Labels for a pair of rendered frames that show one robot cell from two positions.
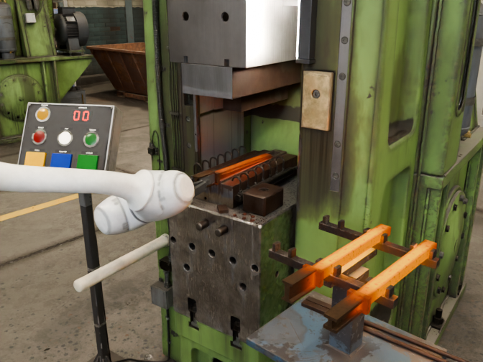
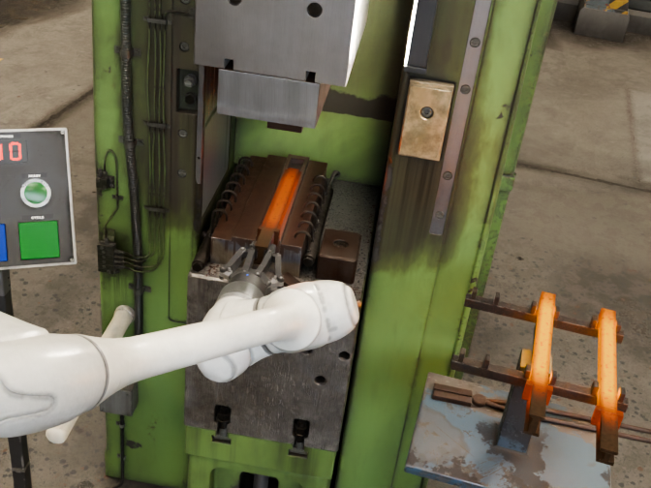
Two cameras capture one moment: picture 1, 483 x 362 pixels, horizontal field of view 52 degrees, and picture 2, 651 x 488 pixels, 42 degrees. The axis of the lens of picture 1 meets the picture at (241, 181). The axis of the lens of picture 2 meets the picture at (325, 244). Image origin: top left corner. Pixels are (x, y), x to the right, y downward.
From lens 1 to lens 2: 0.91 m
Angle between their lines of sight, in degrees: 31
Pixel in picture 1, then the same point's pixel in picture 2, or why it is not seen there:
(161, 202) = (328, 333)
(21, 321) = not seen: outside the picture
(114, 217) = (241, 359)
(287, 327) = (439, 436)
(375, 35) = (519, 40)
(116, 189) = (286, 334)
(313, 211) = (400, 260)
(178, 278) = (199, 381)
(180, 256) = not seen: hidden behind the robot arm
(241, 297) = (316, 394)
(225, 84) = (303, 106)
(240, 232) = not seen: hidden behind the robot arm
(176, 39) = (211, 31)
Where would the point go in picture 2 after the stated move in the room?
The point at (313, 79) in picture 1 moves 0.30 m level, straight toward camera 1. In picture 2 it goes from (424, 93) to (496, 159)
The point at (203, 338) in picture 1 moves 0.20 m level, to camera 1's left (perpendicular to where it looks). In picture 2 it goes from (239, 453) to (161, 476)
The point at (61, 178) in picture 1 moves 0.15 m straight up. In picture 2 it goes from (223, 341) to (228, 255)
